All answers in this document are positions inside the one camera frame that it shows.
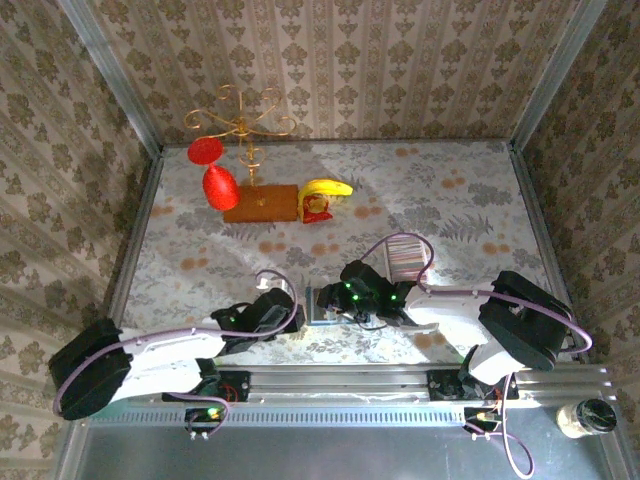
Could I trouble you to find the red and yellow snack packet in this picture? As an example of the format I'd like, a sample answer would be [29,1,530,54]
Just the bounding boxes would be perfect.
[299,194,334,225]

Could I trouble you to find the aluminium corner post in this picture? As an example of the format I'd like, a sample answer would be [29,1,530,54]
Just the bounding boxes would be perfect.
[507,0,609,151]
[55,0,165,157]

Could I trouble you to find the floral patterned tablecloth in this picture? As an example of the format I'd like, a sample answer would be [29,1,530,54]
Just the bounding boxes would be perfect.
[115,140,576,366]

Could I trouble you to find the aluminium table edge rail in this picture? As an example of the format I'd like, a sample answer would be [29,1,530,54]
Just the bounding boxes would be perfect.
[507,144,589,364]
[99,147,166,336]

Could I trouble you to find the grey metal base plate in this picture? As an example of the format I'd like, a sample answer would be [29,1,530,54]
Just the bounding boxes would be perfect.
[54,424,631,480]

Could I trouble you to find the gold wire stand wooden base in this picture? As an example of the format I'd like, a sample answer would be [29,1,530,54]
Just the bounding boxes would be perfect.
[183,83,300,225]

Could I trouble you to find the glass jar with black lid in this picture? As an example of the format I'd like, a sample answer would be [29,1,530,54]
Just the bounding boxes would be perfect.
[556,398,618,440]

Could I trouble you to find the aluminium extrusion rail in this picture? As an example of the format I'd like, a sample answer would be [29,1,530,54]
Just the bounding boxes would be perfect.
[74,363,617,427]

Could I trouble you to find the purple base cable long loop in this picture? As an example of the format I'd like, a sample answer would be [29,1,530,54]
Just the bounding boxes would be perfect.
[464,372,535,479]

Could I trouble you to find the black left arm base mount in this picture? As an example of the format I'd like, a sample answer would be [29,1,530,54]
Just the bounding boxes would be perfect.
[161,369,251,404]

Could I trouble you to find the yellow banana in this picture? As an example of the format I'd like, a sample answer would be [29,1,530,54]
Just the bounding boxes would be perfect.
[298,178,355,211]

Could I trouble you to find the purple base cable short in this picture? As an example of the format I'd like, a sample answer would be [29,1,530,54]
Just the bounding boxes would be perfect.
[162,392,232,442]

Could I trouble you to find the red plastic wine glass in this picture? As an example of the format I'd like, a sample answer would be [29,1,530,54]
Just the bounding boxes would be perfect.
[187,137,242,212]

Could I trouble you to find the black electronics box with LED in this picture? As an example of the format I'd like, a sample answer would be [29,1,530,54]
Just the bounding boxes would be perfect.
[462,407,501,434]
[183,407,225,435]

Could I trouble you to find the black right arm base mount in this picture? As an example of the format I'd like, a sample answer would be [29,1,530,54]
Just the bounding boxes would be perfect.
[427,367,519,401]

